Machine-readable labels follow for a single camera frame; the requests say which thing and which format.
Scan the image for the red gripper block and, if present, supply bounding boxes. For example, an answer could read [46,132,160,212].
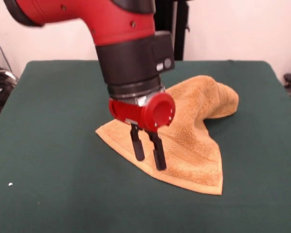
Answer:
[108,92,177,171]

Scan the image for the tan terry towel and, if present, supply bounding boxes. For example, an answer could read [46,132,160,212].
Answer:
[95,75,240,196]

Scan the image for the dark green table cloth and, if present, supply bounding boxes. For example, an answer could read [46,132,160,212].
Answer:
[0,60,291,233]

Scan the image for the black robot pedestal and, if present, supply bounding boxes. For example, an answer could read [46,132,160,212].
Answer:
[155,0,191,61]

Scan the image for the white cable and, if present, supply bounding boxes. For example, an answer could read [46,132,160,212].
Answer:
[0,69,18,82]

